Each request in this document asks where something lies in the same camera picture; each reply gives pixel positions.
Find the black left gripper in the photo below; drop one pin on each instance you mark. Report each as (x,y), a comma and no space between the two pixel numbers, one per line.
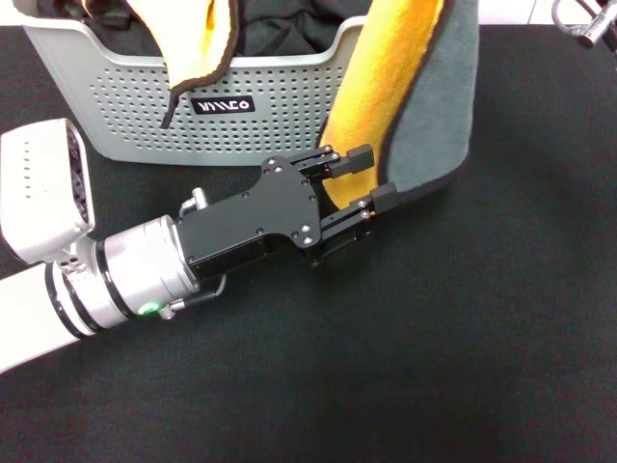
(260,217)

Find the yellow and grey towel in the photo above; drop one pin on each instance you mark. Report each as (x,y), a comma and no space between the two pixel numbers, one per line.
(434,106)

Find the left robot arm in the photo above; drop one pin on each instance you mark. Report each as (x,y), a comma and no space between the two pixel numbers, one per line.
(130,275)

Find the small yellow towel black trim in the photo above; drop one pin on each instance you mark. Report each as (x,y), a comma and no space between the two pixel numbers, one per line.
(193,43)

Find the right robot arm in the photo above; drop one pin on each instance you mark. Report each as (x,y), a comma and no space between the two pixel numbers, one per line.
(612,38)

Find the black tablecloth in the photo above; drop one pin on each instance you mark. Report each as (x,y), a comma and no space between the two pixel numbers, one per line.
(385,337)

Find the grey perforated storage box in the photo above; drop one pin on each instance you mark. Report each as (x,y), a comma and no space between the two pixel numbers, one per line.
(279,130)

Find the black cloth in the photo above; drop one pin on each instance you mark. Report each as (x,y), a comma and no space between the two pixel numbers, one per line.
(284,24)

